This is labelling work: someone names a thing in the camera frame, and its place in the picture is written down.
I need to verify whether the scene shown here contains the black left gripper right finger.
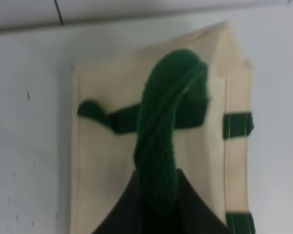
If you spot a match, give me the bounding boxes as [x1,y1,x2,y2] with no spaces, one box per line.
[177,169,230,234]

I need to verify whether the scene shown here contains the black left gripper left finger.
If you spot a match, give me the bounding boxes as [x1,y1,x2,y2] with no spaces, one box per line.
[93,172,144,234]

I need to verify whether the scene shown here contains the cream linen bag green handles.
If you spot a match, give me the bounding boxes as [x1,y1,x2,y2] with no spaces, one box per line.
[70,22,255,234]

